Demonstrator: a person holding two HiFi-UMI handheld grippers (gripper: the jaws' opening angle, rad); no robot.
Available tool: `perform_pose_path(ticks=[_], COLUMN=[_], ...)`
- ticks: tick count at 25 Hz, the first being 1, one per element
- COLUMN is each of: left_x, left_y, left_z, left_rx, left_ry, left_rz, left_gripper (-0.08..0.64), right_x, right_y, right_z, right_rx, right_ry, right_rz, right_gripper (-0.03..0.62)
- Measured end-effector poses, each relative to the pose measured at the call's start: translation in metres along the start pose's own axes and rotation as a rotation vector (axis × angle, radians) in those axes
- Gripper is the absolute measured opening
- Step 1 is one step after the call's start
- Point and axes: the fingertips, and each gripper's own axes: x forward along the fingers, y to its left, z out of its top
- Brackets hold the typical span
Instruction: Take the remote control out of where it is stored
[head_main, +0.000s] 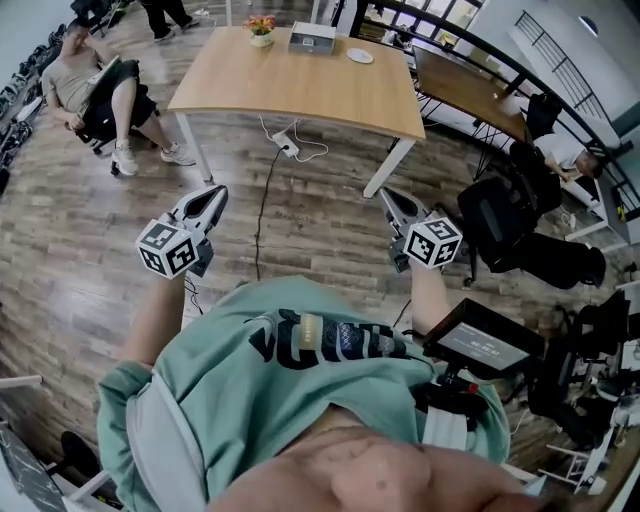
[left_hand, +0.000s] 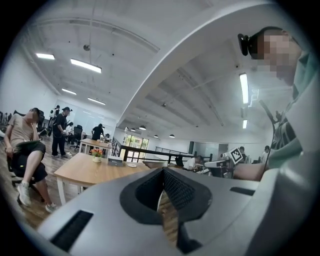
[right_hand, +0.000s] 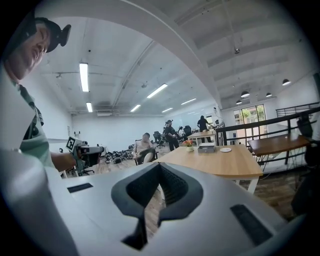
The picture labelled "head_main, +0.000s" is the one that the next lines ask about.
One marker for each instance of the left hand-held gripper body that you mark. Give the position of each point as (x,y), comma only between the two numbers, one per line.
(167,250)

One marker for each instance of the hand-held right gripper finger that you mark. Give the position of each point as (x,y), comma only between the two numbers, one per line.
(412,205)
(391,212)

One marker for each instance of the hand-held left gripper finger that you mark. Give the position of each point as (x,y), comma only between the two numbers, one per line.
(189,197)
(218,210)

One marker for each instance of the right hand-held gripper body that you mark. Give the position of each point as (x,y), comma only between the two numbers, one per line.
(432,245)

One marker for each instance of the grey storage box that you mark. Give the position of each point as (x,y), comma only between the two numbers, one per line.
(312,39)

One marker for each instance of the person's right forearm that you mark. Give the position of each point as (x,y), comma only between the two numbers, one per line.
(430,300)

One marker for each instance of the person's left forearm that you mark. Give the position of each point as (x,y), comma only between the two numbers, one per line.
(155,320)

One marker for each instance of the white power strip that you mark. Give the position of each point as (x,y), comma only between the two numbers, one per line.
(286,143)

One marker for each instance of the black screen device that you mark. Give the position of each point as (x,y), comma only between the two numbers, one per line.
(480,342)

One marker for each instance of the dark wooden table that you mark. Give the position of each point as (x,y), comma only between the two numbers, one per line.
(465,92)

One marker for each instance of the person's green t-shirt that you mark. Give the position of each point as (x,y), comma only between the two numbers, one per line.
(240,380)

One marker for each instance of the light wooden table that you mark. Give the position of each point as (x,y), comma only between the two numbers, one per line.
(300,85)

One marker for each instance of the white round plate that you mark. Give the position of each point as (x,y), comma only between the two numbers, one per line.
(360,55)

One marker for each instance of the white desk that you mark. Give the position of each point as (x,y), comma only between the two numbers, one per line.
(602,215)

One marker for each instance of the potted flowers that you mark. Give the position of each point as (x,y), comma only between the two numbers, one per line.
(261,30)

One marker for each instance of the black metal railing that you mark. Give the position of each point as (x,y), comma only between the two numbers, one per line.
(545,75)

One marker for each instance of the row of black devices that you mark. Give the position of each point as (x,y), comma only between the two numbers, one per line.
(20,100)

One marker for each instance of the black shoe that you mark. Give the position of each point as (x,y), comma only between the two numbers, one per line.
(80,452)

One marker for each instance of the white metal rack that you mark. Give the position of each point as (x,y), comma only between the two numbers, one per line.
(580,465)

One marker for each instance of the marble patterned board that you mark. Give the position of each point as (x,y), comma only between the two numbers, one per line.
(25,475)

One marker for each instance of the black mount with red knob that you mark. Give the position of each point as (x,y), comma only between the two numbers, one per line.
(452,395)

